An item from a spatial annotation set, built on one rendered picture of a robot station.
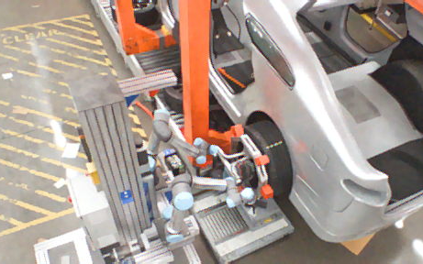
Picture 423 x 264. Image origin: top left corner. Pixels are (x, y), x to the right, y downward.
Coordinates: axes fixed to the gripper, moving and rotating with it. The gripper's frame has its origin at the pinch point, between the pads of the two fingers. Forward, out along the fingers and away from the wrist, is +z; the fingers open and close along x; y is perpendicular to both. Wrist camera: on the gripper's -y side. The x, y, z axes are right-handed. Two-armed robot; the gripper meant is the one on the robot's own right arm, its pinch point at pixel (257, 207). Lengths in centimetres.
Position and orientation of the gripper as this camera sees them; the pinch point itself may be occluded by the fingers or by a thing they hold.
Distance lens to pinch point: 297.6
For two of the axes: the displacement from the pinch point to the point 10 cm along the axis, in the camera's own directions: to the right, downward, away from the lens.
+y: -9.7, -1.4, 2.1
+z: 1.5, 3.6, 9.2
